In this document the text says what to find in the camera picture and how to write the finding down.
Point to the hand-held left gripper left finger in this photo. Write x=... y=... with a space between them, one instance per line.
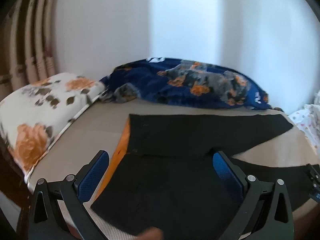
x=95 y=173

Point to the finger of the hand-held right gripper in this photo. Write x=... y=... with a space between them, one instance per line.
x=314 y=180

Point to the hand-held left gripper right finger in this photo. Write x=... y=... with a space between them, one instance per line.
x=227 y=173

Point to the black pants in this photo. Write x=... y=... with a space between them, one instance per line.
x=175 y=192

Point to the orange cloth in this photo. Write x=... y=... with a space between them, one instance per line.
x=120 y=152

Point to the beige bed mattress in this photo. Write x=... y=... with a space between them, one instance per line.
x=95 y=125

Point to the white dotted cloth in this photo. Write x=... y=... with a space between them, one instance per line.
x=308 y=122

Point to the white orange floral pillow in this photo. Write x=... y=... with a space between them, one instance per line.
x=37 y=110

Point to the blue floral blanket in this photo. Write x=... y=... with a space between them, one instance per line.
x=155 y=82

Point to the beige curtain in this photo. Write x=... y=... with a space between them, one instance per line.
x=27 y=37

